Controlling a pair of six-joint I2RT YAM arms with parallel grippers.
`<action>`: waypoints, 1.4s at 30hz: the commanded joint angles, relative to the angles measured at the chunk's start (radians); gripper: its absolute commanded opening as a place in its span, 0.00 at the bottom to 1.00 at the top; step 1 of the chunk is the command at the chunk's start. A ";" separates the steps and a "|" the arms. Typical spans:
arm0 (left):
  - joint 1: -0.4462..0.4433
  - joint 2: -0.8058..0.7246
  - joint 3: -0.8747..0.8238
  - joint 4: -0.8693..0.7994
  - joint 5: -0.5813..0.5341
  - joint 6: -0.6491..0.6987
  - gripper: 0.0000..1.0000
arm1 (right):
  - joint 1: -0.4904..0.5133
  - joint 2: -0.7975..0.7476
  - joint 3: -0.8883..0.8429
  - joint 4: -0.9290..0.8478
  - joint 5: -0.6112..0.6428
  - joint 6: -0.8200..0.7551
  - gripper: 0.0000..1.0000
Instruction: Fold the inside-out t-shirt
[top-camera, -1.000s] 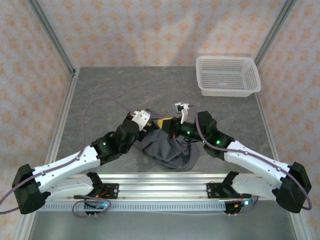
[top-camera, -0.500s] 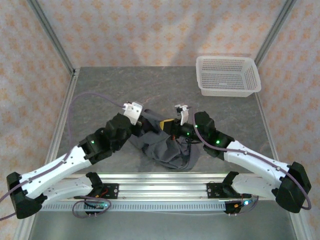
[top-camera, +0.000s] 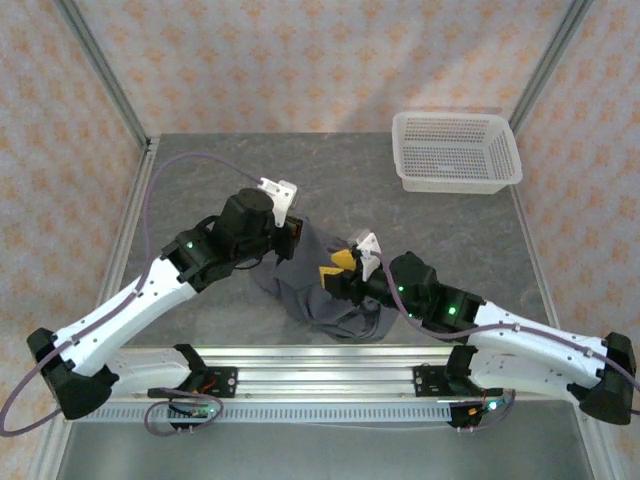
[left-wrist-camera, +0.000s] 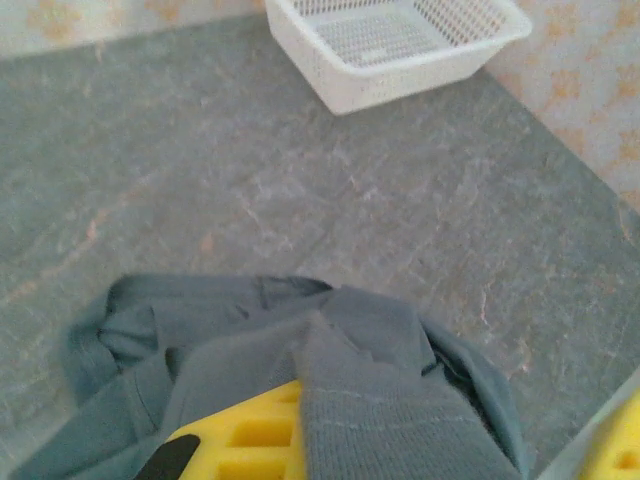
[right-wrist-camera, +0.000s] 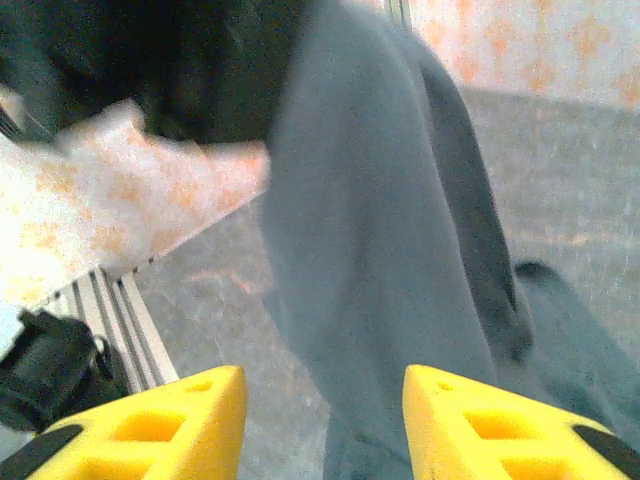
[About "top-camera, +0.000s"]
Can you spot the grey t-shirt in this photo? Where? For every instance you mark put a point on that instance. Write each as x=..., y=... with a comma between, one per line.
x=310, y=300

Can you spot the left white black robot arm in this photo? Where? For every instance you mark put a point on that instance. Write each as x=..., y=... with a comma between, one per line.
x=125, y=310

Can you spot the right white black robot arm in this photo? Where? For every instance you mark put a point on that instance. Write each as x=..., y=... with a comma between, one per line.
x=525, y=345

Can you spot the white perforated plastic basket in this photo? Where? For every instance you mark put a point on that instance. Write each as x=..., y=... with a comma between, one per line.
x=450, y=150

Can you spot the narrow aluminium rail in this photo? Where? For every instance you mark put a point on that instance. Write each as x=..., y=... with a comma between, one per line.
x=325, y=352

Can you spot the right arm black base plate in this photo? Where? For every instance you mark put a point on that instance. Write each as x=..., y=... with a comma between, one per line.
x=430, y=382

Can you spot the wide aluminium rail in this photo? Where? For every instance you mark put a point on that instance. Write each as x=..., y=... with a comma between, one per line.
x=325, y=380

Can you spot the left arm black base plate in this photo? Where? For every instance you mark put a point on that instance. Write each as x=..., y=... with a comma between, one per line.
x=225, y=382

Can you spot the aluminium frame post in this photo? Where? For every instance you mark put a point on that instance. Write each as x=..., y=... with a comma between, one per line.
x=550, y=55
x=100, y=65

